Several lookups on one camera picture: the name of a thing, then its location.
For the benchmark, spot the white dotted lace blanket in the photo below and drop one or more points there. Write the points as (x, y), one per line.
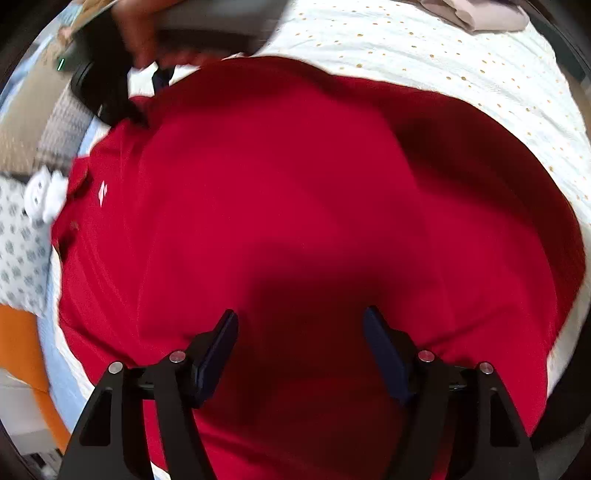
(461, 60)

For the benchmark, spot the beige folded clothes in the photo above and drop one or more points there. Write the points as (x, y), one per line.
(475, 14)

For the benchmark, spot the person's right hand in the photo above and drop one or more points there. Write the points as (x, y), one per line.
(138, 27)

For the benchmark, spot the small white plush toy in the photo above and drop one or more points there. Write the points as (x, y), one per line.
(44, 194)

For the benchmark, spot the beige patchwork pillow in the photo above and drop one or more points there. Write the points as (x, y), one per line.
(60, 131)

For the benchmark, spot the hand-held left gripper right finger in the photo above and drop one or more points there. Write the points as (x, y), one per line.
(385, 357)

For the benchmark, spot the white flower-patterned pillow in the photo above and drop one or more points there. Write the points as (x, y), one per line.
(18, 258)

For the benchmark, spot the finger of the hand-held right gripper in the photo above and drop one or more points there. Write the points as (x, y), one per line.
(136, 116)
(162, 79)

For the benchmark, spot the red knit polo sweater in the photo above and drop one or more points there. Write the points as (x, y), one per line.
(295, 207)

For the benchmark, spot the orange bed frame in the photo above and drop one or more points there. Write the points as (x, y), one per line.
(23, 350)

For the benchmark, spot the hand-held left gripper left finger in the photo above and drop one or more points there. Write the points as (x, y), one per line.
(217, 355)

